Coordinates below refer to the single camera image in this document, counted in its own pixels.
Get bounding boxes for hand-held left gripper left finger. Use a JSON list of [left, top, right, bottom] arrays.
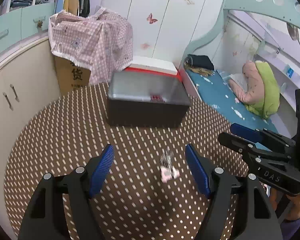
[[17, 144, 115, 240]]

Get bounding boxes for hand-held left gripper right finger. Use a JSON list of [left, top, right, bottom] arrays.
[[185, 144, 283, 240]]

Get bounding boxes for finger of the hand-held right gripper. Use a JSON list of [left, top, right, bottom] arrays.
[[230, 123, 295, 150], [218, 132, 288, 167]]

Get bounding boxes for pink bow hair clip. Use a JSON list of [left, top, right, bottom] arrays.
[[160, 166, 180, 182]]

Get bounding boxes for silver brooch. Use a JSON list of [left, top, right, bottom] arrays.
[[159, 149, 173, 168]]

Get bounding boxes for dark grey storage box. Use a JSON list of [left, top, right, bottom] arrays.
[[106, 70, 192, 129]]

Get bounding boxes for brown polka dot tablecloth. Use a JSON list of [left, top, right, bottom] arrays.
[[4, 82, 268, 240]]

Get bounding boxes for green blanket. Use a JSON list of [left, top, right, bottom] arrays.
[[245, 60, 280, 119]]

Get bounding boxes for pink pillow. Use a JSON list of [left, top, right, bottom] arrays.
[[227, 61, 258, 104]]

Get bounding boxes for white pillow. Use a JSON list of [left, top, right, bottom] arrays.
[[227, 72, 248, 85]]

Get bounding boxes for folded tan clothes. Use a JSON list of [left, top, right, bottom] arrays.
[[185, 65, 214, 77]]

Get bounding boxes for folded dark clothes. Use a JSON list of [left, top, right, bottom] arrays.
[[186, 54, 215, 71]]

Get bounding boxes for brown cardboard box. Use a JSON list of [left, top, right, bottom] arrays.
[[54, 55, 92, 94]]

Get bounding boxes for grey hanging pouch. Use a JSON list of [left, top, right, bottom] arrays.
[[286, 22, 300, 41]]

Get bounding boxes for red box with white lid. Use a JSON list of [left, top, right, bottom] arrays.
[[124, 56, 183, 83]]

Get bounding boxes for cream low cabinet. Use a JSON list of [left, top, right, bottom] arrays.
[[0, 35, 62, 180]]

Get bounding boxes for white wardrobe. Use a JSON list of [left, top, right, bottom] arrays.
[[100, 0, 227, 68]]

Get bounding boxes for teal bunk bed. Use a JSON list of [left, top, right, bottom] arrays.
[[179, 0, 300, 140]]

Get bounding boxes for pink checkered cloth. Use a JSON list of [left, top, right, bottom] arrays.
[[48, 6, 133, 85]]

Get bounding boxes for teal drawer unit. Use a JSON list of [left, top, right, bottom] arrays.
[[0, 1, 58, 55]]

